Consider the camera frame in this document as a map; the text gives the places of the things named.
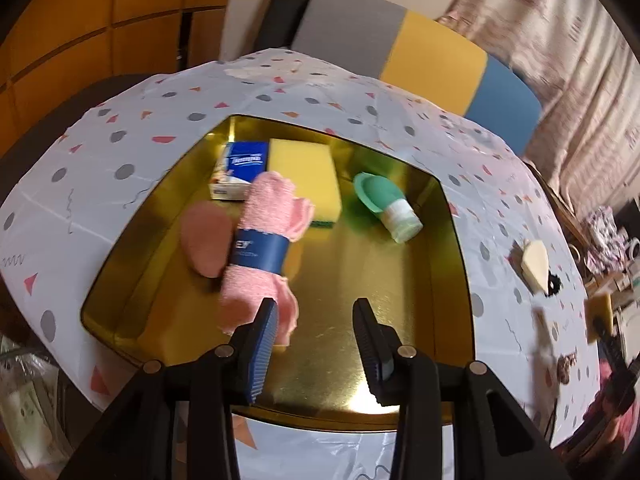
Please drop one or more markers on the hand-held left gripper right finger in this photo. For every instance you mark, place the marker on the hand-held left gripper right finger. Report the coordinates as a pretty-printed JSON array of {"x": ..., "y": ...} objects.
[{"x": 372, "y": 355}]

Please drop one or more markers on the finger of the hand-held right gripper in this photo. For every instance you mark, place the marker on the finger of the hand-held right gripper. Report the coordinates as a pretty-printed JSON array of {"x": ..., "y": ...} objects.
[{"x": 612, "y": 347}]

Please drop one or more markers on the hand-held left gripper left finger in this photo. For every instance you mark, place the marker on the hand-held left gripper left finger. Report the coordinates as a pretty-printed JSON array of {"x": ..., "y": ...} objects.
[{"x": 260, "y": 355}]

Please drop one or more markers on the tan sponge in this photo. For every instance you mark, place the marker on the tan sponge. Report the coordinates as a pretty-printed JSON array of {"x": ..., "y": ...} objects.
[{"x": 597, "y": 307}]

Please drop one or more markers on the brown patterned scrunchie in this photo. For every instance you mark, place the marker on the brown patterned scrunchie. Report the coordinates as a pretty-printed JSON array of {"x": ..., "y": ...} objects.
[{"x": 567, "y": 367}]

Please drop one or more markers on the gold metal tin tray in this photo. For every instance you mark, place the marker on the gold metal tin tray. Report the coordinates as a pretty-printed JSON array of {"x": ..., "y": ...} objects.
[{"x": 350, "y": 270}]

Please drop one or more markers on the black scrunchie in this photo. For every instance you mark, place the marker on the black scrunchie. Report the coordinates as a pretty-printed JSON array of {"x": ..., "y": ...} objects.
[{"x": 552, "y": 282}]

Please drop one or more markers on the white sponge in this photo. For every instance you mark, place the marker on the white sponge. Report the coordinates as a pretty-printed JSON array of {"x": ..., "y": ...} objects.
[{"x": 539, "y": 280}]

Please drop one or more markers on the brown makeup sponge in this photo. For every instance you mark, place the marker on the brown makeup sponge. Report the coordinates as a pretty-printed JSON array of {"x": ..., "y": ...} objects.
[{"x": 205, "y": 235}]

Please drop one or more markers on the pink towel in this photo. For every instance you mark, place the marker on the pink towel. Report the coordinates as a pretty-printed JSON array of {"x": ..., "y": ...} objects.
[{"x": 265, "y": 210}]

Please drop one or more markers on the green travel bottle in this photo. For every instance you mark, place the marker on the green travel bottle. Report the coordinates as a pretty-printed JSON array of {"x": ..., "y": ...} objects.
[{"x": 385, "y": 200}]

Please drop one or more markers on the yellow sponge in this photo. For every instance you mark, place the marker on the yellow sponge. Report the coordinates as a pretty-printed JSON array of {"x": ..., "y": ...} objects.
[{"x": 305, "y": 170}]

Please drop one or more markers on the blue tissue pack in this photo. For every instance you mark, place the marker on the blue tissue pack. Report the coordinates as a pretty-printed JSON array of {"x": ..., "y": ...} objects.
[{"x": 240, "y": 165}]

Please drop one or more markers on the patterned clothes pile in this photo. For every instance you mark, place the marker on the patterned clothes pile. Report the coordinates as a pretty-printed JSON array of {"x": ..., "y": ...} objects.
[{"x": 605, "y": 230}]

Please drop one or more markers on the clear plastic bag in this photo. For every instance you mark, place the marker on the clear plastic bag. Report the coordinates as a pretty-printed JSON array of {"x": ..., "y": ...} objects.
[{"x": 25, "y": 400}]

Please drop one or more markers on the patterned white tablecloth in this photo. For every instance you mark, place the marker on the patterned white tablecloth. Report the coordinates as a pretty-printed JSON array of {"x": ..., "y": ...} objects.
[{"x": 125, "y": 135}]

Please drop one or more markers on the pink patterned curtain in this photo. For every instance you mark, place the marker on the pink patterned curtain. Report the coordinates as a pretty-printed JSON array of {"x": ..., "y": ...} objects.
[{"x": 575, "y": 85}]

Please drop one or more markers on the grey yellow blue chair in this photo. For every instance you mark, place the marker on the grey yellow blue chair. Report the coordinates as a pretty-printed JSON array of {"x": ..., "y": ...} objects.
[{"x": 435, "y": 65}]

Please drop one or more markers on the black rolled mat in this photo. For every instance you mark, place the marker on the black rolled mat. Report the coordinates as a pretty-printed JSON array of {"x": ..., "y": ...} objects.
[{"x": 285, "y": 5}]

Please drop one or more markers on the wooden cabinet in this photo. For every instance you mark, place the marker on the wooden cabinet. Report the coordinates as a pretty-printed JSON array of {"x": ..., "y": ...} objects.
[{"x": 75, "y": 25}]

